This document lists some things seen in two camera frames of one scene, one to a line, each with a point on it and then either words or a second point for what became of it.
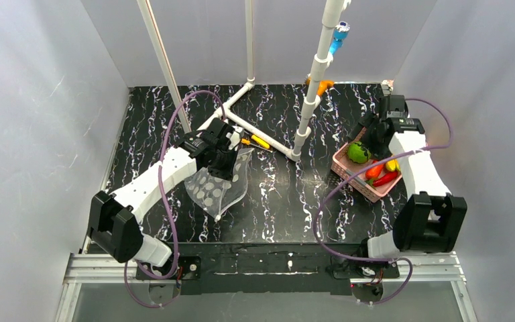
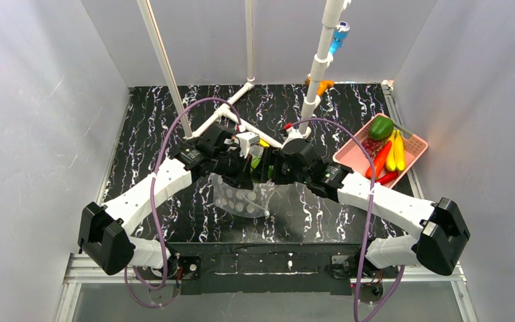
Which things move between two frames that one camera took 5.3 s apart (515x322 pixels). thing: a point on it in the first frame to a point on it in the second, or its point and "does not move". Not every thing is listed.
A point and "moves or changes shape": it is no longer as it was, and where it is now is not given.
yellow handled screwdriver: (259, 140) does not move
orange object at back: (322, 86) does not move
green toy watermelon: (358, 153) to (255, 161)
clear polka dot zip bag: (214, 195) moves or changes shape
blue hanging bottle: (340, 33) does not move
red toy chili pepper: (385, 178) does not move
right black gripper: (368, 135) to (277, 173)
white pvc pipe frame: (323, 56) does not move
